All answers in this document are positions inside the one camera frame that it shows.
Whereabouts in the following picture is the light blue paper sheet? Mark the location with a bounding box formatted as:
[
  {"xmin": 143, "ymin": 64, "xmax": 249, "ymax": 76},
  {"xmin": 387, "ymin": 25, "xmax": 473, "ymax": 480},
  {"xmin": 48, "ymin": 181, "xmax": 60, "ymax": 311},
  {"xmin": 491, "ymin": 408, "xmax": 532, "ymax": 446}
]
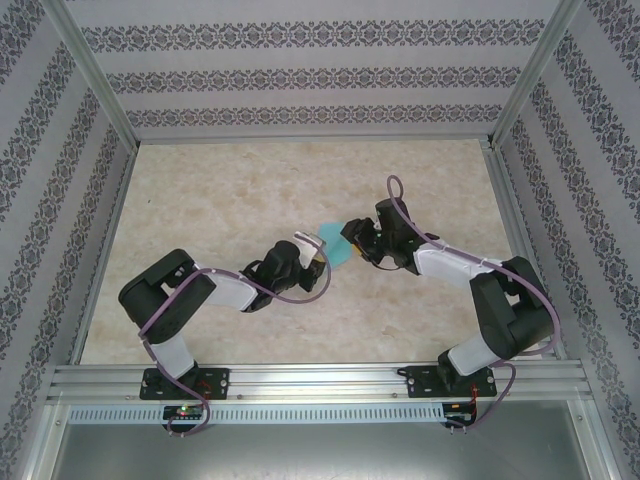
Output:
[{"xmin": 316, "ymin": 221, "xmax": 354, "ymax": 267}]

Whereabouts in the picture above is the grey metal sheet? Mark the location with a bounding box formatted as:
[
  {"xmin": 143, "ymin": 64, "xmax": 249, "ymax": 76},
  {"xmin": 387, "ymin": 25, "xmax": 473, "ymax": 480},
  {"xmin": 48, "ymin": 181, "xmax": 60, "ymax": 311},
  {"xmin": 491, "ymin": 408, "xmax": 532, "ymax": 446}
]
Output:
[{"xmin": 49, "ymin": 422, "xmax": 599, "ymax": 480}]

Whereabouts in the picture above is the aluminium corner upright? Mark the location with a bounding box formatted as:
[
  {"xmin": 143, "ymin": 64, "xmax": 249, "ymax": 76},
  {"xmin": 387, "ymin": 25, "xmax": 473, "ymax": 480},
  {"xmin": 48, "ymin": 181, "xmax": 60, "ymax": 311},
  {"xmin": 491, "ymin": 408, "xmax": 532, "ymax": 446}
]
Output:
[
  {"xmin": 569, "ymin": 399, "xmax": 626, "ymax": 480},
  {"xmin": 19, "ymin": 402, "xmax": 71, "ymax": 480}
]

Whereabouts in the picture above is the aluminium mounting rail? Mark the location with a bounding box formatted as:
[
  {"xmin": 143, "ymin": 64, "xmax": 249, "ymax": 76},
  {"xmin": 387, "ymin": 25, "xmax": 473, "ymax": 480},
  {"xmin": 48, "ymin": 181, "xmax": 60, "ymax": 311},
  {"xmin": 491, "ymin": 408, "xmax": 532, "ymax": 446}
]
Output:
[{"xmin": 47, "ymin": 363, "xmax": 594, "ymax": 404}]

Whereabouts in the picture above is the aluminium frame crossbar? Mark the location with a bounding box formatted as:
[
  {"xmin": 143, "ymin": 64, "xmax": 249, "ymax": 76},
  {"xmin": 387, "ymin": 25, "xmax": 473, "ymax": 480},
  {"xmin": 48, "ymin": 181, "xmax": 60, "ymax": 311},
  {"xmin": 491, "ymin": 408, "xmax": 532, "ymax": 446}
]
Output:
[{"xmin": 133, "ymin": 132, "xmax": 496, "ymax": 144}]

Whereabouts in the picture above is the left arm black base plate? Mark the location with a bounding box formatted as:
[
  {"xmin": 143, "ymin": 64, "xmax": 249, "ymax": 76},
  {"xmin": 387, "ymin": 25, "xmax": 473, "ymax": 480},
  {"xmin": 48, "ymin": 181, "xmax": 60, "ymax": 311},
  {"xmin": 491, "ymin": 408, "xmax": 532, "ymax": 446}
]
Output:
[{"xmin": 139, "ymin": 367, "xmax": 231, "ymax": 401}]

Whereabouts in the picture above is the aluminium side rail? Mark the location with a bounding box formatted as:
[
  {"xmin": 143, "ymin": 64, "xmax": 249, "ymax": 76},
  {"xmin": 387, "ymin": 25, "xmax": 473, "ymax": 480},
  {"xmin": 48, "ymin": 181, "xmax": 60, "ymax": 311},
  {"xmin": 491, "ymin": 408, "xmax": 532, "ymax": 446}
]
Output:
[
  {"xmin": 69, "ymin": 144, "xmax": 139, "ymax": 366},
  {"xmin": 482, "ymin": 142, "xmax": 569, "ymax": 361}
]

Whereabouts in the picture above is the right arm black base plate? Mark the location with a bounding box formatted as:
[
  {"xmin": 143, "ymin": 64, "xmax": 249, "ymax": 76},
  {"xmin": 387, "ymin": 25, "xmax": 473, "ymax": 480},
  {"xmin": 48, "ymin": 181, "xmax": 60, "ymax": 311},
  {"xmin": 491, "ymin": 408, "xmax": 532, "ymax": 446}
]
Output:
[{"xmin": 407, "ymin": 364, "xmax": 499, "ymax": 400}]

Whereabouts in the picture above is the slotted grey cable duct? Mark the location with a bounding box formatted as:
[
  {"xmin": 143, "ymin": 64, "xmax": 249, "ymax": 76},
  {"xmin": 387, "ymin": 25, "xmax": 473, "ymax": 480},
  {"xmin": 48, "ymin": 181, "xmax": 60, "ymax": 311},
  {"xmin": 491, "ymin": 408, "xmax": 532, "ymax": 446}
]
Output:
[{"xmin": 67, "ymin": 403, "xmax": 446, "ymax": 424}]

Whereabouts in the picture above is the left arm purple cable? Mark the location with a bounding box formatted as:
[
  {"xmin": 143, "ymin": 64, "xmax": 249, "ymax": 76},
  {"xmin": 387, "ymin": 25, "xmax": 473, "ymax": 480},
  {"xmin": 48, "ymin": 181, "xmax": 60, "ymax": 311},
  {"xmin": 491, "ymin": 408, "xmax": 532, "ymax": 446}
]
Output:
[{"xmin": 138, "ymin": 259, "xmax": 334, "ymax": 437}]

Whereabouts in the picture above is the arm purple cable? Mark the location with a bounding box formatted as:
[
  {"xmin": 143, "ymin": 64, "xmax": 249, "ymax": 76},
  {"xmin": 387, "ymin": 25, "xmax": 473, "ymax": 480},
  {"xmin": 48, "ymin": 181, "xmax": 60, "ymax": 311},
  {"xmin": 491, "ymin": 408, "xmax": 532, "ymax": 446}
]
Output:
[
  {"xmin": 386, "ymin": 173, "xmax": 561, "ymax": 435},
  {"xmin": 138, "ymin": 259, "xmax": 334, "ymax": 437}
]

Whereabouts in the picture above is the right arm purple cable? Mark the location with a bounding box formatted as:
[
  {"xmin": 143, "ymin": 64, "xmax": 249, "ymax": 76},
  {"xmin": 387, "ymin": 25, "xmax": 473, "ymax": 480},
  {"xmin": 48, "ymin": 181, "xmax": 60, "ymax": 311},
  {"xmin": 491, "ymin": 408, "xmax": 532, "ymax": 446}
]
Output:
[{"xmin": 386, "ymin": 173, "xmax": 561, "ymax": 435}]

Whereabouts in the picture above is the aluminium frame post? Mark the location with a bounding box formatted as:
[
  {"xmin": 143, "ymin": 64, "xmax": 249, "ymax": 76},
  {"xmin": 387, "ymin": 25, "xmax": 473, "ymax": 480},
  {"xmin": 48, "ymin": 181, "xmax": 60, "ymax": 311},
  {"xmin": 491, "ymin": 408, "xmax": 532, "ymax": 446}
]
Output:
[
  {"xmin": 47, "ymin": 0, "xmax": 141, "ymax": 147},
  {"xmin": 485, "ymin": 0, "xmax": 585, "ymax": 149}
]

